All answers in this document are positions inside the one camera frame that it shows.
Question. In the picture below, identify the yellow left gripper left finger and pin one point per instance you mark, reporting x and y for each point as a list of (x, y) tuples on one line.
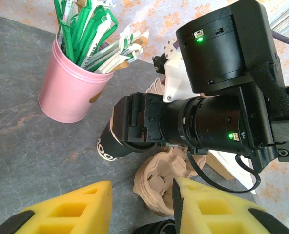
[(61, 214)]

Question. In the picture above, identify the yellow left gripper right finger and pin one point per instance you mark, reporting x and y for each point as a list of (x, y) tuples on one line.
[(220, 214)]

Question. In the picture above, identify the black printed coffee cup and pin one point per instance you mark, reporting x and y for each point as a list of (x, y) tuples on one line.
[(110, 146)]

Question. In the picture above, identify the brown pulp cup carrier stack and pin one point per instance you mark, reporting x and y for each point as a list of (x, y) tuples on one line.
[(156, 209)]

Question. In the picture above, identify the black cup lid stack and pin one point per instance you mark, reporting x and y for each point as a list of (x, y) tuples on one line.
[(156, 228)]

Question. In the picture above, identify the wooden stir stick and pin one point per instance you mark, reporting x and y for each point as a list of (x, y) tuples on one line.
[(140, 44)]

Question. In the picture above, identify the pink metal can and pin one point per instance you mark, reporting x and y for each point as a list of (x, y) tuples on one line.
[(71, 92)]

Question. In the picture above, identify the white wrapped straw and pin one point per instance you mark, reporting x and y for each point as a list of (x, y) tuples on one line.
[(105, 54)]

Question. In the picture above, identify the green wrapped straw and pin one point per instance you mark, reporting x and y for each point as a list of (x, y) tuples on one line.
[(84, 29), (98, 40), (67, 36)]

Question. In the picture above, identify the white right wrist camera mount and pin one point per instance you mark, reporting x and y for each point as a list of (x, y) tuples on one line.
[(176, 73)]

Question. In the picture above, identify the aluminium frame post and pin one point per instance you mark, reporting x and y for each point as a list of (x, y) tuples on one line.
[(286, 14)]

